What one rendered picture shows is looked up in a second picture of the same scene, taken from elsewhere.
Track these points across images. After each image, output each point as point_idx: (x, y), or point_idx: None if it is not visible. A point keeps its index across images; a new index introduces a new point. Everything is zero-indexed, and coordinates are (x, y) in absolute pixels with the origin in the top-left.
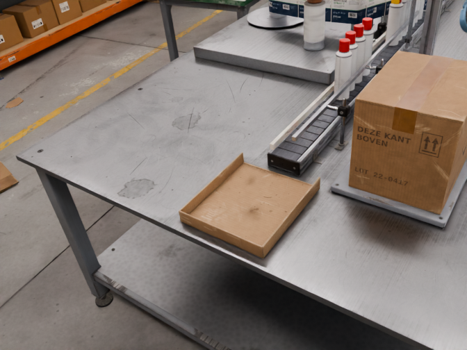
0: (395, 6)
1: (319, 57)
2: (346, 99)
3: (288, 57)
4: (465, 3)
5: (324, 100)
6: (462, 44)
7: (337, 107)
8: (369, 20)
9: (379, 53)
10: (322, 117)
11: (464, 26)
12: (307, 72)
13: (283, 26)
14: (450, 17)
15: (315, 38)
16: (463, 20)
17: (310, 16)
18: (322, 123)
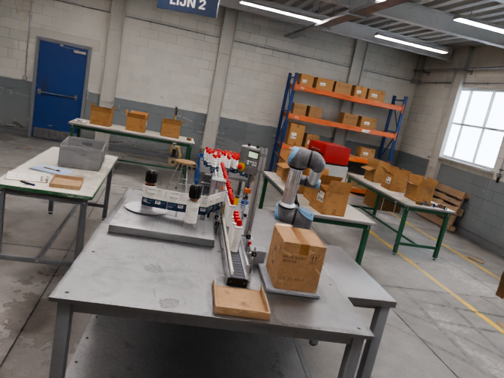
0: (233, 206)
1: (199, 232)
2: (256, 247)
3: (181, 232)
4: (277, 206)
5: (226, 252)
6: (253, 228)
7: (250, 252)
8: (238, 211)
9: None
10: (235, 259)
11: (277, 216)
12: (199, 240)
13: (158, 214)
14: None
15: (193, 221)
16: (277, 214)
17: (193, 208)
18: (238, 262)
